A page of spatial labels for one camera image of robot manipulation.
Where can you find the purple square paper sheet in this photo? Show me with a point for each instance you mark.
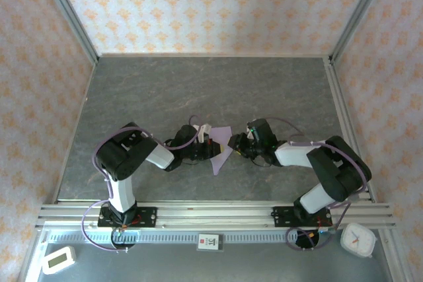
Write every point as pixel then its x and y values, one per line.
pixel 223 133

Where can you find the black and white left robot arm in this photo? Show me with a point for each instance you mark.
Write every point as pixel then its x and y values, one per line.
pixel 122 156

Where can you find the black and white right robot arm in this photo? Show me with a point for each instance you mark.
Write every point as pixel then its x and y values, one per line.
pixel 337 169

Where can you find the grey metal sheet panel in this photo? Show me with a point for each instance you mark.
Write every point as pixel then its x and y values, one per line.
pixel 165 265

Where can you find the white card with red logo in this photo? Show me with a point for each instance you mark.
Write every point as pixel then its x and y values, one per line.
pixel 211 242

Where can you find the aluminium back bar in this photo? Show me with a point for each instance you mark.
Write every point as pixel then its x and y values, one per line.
pixel 215 55

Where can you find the white analog clock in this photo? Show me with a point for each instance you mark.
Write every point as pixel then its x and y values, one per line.
pixel 358 240

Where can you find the white digital timer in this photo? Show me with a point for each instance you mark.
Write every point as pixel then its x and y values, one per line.
pixel 59 260

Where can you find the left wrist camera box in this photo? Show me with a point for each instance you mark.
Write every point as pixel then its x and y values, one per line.
pixel 203 130

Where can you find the aluminium mounting rail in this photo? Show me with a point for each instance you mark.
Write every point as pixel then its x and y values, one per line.
pixel 215 212

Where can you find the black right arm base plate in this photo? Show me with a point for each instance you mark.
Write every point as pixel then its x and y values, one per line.
pixel 281 216

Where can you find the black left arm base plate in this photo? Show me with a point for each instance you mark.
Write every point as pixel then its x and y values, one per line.
pixel 147 216

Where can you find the aluminium side rail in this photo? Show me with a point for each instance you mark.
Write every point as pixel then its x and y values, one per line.
pixel 333 77
pixel 84 102

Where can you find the aluminium frame post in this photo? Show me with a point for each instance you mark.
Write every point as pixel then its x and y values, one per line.
pixel 71 18
pixel 358 14

